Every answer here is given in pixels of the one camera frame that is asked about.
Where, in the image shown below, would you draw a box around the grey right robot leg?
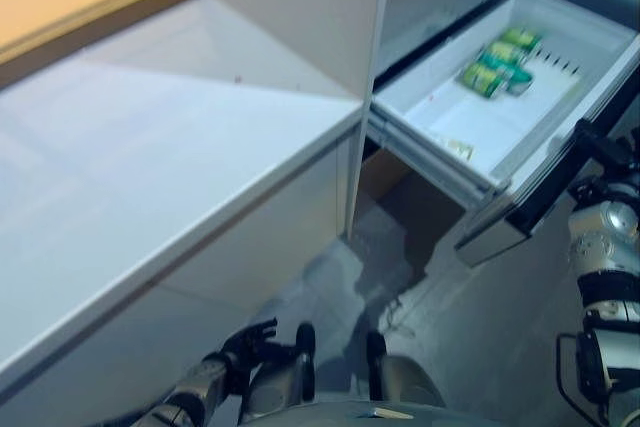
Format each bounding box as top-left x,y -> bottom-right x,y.
367,330 -> 446,408

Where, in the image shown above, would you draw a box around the dark steel fridge drawer front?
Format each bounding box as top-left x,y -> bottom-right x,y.
504,36 -> 640,238

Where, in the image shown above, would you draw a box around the grey robot torso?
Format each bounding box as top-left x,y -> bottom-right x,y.
299,399 -> 451,427

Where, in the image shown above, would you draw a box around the tall white cabinet panel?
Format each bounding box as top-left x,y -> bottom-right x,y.
192,0 -> 396,238

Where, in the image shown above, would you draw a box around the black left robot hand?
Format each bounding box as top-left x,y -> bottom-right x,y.
219,316 -> 296,378

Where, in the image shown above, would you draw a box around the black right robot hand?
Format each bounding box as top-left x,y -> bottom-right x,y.
573,118 -> 640,178

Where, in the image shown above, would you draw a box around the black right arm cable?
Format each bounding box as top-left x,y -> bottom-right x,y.
557,331 -> 591,418

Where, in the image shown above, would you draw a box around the white fridge drawer bin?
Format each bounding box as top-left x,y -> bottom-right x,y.
369,0 -> 640,193

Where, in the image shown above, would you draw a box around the steel lower fridge drawer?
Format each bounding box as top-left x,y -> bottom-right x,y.
454,201 -> 531,268

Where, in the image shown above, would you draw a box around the grey drawer slide rails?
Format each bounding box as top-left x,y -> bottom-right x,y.
367,111 -> 496,211

